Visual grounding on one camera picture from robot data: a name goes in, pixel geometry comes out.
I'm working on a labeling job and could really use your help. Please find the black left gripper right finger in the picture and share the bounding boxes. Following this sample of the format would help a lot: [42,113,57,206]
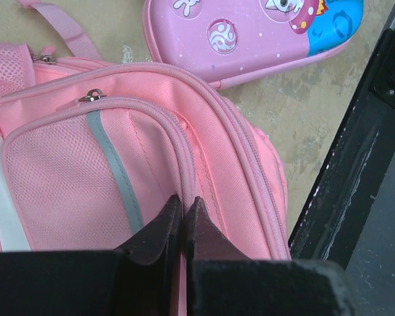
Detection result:
[186,197,352,315]

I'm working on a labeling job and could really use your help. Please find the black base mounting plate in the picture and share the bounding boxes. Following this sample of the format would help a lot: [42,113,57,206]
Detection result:
[288,28,395,297]

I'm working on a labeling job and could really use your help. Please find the pink blue pencil case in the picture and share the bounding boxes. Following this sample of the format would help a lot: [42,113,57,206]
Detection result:
[142,0,364,89]

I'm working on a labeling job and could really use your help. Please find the pink student backpack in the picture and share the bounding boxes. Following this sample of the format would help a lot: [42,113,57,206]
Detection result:
[0,1,290,315]

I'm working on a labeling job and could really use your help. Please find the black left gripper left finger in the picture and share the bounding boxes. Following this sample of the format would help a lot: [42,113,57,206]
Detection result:
[0,196,182,315]

